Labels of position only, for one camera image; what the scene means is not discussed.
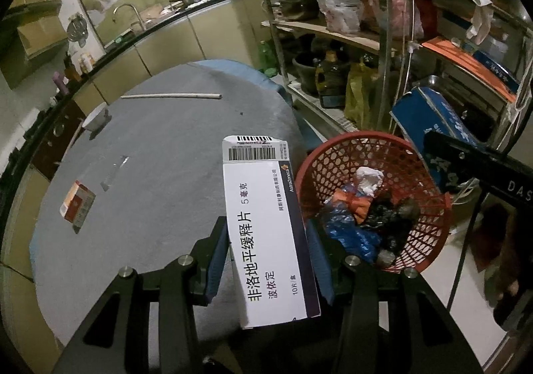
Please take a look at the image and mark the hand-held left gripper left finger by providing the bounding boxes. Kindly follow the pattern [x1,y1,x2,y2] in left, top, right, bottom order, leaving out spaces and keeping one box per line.
[52,215,232,374]

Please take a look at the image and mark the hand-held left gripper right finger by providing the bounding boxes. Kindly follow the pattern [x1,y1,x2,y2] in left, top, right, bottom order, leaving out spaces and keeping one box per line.
[306,218,484,374]

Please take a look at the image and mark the blue plastic bag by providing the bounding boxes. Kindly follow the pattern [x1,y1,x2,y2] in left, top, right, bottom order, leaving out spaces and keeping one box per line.
[322,191,381,264]

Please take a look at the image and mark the white medicine box purple stripe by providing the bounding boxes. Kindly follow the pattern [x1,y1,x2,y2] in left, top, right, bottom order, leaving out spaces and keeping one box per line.
[222,135,322,330]

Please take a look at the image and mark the orange wrapper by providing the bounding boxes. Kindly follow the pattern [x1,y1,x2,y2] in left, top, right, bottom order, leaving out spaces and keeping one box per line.
[336,187,373,225]

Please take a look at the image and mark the black plastic bag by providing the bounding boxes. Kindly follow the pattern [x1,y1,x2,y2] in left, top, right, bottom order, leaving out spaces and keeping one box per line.
[366,197,421,268]

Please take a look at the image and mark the white tissue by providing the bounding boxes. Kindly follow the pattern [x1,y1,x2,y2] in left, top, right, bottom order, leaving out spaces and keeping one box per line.
[355,167,383,195]

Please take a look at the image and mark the red plastic basket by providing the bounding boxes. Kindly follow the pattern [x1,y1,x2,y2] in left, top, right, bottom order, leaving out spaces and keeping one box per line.
[293,131,454,273]

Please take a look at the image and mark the blue cardboard box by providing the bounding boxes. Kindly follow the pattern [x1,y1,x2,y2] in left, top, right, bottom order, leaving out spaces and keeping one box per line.
[390,87,492,191]

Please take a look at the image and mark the person's dark clothing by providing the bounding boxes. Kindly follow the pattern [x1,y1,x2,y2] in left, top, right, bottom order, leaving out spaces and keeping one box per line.
[491,203,533,331]

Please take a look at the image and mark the orange flat carton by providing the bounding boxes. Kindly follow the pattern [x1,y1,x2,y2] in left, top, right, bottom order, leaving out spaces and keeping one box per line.
[422,37,521,104]

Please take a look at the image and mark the grey tablecloth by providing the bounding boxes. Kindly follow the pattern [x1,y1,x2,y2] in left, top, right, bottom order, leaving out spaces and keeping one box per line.
[29,62,309,341]

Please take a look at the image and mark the clear plastic wrapper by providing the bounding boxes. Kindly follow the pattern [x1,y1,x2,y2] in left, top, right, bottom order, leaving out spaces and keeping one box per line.
[100,155,130,191]

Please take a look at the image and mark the yellow plastic bag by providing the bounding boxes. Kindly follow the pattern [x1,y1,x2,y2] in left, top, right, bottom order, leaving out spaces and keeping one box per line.
[345,60,381,131]

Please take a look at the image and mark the hanging white cloth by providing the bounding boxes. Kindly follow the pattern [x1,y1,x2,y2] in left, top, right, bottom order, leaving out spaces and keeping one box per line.
[456,0,494,45]

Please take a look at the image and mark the red and white small box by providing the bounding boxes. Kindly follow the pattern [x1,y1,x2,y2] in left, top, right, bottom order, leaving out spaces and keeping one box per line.
[59,180,96,231]

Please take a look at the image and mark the long white stick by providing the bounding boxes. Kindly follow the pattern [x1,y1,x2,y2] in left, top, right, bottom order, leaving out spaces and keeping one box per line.
[121,92,223,101]

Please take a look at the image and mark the metal storage rack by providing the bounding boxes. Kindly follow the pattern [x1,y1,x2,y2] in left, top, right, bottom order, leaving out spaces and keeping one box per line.
[254,0,533,175]

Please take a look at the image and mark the cooking oil bottle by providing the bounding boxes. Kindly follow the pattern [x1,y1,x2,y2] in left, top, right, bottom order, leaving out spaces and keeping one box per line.
[315,51,348,108]

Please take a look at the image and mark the red plastic bag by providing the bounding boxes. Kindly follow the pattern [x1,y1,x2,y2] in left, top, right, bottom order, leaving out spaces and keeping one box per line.
[362,0,423,39]

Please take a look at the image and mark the white bowl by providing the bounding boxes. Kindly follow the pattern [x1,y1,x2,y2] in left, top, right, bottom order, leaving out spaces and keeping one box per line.
[82,103,111,131]

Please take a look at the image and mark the blue table cover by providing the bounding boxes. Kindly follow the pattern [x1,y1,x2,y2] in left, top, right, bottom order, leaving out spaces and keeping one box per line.
[192,59,329,150]

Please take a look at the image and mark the dark basin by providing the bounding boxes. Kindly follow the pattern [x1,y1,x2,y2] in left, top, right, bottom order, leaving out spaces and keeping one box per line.
[292,51,321,94]

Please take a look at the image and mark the brown cabinet front with knobs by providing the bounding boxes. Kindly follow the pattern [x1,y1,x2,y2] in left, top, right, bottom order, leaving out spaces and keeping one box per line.
[31,99,90,179]

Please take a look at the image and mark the green bottle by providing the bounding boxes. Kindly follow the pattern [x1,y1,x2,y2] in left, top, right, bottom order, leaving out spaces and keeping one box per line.
[258,39,277,77]

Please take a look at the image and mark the white plastic bag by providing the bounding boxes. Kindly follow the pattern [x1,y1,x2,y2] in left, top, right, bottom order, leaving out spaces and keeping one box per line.
[318,0,363,33]

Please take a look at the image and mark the beige kitchen counter cabinets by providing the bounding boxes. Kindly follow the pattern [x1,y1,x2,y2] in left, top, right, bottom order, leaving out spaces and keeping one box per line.
[69,0,275,104]

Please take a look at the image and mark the lidded pot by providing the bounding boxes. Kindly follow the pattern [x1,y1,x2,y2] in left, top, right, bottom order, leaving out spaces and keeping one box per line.
[278,0,319,22]

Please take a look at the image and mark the hanging metal strainer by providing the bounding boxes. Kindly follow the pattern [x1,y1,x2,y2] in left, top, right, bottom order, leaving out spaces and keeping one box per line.
[67,14,88,44]

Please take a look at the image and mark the metal faucet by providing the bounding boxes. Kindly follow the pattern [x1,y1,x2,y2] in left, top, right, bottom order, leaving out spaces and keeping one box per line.
[113,3,146,31]

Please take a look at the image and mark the open beige wall cabinet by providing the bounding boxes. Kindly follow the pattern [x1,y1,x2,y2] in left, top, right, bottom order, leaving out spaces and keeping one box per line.
[14,1,69,60]

